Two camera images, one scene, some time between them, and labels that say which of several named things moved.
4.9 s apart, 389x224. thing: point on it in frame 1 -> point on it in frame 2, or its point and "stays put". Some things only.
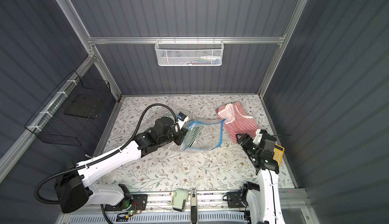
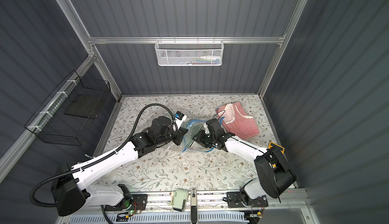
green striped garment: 193,127 stays put
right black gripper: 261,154 -> 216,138
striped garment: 236,120 stays put
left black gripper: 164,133 stays put
